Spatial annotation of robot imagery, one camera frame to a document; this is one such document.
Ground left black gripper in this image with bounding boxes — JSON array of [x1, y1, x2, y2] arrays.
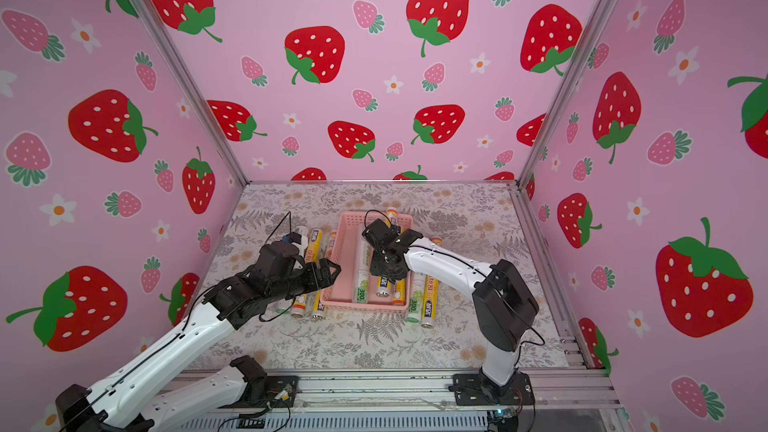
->
[[266, 256, 342, 307]]

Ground yellow wrap roll red label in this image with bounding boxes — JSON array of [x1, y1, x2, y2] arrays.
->
[[376, 276, 393, 298]]

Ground slim yellow wrap roll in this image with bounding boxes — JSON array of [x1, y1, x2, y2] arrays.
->
[[310, 230, 337, 321], [386, 208, 406, 306]]

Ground clear white wrap roll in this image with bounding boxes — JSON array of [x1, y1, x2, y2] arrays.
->
[[354, 238, 372, 304]]

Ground yellow wrap roll blue label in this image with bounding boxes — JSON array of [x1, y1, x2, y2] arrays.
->
[[421, 275, 439, 328]]

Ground white green grape wrap roll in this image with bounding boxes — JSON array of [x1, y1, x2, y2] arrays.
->
[[406, 272, 426, 323]]

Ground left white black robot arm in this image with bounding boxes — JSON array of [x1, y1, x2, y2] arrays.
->
[[56, 241, 342, 431]]

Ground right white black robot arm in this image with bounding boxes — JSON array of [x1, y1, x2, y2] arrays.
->
[[361, 219, 539, 388]]

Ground large yellow wrap roll left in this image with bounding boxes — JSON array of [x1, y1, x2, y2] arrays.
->
[[291, 226, 322, 318]]

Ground white green wrap roll left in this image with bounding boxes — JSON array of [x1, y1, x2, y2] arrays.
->
[[290, 226, 309, 318]]

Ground pink plastic perforated basket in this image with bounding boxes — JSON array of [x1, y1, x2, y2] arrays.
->
[[322, 210, 412, 313]]

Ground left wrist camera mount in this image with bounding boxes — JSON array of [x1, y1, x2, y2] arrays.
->
[[283, 232, 308, 248]]

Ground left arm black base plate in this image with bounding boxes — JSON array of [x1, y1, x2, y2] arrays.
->
[[239, 375, 299, 408]]

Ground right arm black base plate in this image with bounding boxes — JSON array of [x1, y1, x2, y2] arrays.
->
[[448, 372, 536, 407]]

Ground aluminium front rail frame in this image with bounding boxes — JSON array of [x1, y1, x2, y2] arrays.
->
[[119, 367, 631, 432]]

